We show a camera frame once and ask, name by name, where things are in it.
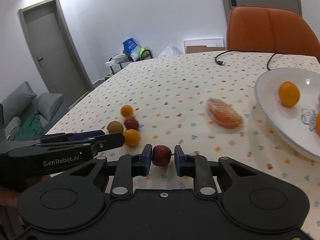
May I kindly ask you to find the dark red plum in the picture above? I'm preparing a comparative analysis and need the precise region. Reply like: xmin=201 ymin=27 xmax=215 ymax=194
xmin=124 ymin=117 xmax=139 ymax=130
xmin=152 ymin=145 xmax=172 ymax=167

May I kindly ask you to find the green cloth on sofa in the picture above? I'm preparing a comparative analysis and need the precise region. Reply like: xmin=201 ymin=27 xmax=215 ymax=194
xmin=15 ymin=111 xmax=42 ymax=141

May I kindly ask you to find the floral white tablecloth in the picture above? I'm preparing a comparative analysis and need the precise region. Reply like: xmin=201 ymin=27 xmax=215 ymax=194
xmin=51 ymin=51 xmax=319 ymax=239

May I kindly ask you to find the black metal shelf rack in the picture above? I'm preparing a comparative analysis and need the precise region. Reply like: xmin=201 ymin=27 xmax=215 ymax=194
xmin=105 ymin=48 xmax=153 ymax=75

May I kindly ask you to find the grey sofa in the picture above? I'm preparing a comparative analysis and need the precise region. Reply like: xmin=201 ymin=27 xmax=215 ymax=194
xmin=2 ymin=81 xmax=69 ymax=141

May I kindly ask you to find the black usb cable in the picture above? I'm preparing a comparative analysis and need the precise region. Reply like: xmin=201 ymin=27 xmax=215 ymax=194
xmin=214 ymin=50 xmax=284 ymax=71

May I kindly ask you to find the white ceramic bowl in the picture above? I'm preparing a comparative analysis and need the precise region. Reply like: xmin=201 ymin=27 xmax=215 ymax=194
xmin=254 ymin=68 xmax=319 ymax=162

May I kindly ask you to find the clear plastic bag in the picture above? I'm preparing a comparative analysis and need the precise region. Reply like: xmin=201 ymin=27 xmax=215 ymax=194
xmin=157 ymin=46 xmax=183 ymax=58

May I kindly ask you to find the large orange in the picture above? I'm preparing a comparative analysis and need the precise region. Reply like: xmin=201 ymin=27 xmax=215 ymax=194
xmin=123 ymin=129 xmax=140 ymax=147
xmin=278 ymin=81 xmax=300 ymax=108

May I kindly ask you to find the person left hand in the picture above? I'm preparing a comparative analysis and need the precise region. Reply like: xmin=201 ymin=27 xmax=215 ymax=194
xmin=1 ymin=175 xmax=51 ymax=207

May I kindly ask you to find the blue plastic bag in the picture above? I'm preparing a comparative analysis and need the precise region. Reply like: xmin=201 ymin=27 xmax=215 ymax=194
xmin=123 ymin=38 xmax=140 ymax=61

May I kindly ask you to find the brown kiwi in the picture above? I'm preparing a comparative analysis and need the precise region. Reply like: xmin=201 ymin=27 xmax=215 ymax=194
xmin=107 ymin=121 xmax=124 ymax=134

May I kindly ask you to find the small mandarin orange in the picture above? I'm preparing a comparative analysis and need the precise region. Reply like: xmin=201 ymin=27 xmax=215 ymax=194
xmin=120 ymin=105 xmax=133 ymax=118

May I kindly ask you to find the white framed cardboard panel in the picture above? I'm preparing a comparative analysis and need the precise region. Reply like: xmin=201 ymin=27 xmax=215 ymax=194
xmin=183 ymin=38 xmax=226 ymax=54

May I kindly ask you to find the orange leather chair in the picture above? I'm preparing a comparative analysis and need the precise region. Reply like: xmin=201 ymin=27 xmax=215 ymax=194
xmin=227 ymin=6 xmax=319 ymax=59

